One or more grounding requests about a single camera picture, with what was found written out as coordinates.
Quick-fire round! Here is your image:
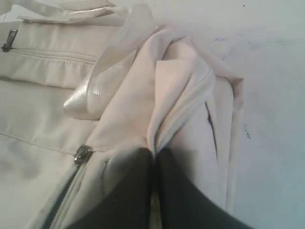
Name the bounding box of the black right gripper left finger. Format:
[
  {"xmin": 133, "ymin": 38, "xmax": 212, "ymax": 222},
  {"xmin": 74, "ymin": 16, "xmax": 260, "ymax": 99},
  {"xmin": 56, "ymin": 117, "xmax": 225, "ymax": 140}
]
[{"xmin": 68, "ymin": 148, "xmax": 153, "ymax": 229}]

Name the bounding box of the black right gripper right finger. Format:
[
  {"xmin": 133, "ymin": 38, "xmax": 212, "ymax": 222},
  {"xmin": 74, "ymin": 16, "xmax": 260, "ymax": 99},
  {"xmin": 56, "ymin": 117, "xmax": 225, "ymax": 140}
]
[{"xmin": 156, "ymin": 148, "xmax": 250, "ymax": 229}]

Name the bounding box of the cream canvas bag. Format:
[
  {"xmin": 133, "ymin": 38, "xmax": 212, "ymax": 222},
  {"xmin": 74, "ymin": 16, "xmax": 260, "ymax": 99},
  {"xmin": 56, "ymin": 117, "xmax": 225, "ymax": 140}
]
[{"xmin": 0, "ymin": 0, "xmax": 244, "ymax": 229}]

